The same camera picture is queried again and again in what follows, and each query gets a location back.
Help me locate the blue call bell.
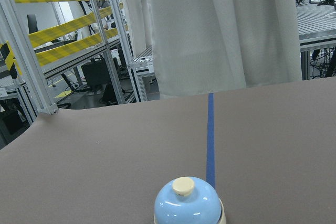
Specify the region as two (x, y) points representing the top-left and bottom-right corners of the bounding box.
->
(153, 176), (227, 223)

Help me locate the white curtain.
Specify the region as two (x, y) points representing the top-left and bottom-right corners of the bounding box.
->
(123, 0), (302, 99)

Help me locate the aluminium frame with yellow tape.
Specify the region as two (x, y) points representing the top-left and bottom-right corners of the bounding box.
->
(0, 0), (148, 116)

